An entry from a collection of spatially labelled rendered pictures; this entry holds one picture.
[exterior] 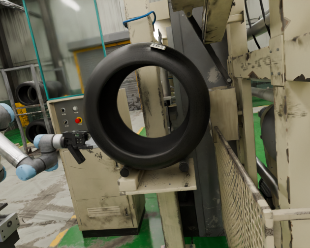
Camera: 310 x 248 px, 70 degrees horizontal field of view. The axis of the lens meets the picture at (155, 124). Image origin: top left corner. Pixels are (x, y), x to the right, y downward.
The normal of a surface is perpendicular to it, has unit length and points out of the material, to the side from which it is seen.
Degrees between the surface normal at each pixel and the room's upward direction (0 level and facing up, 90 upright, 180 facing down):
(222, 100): 90
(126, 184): 90
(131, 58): 79
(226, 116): 90
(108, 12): 90
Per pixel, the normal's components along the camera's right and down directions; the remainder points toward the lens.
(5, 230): 0.98, -0.13
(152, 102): -0.12, 0.22
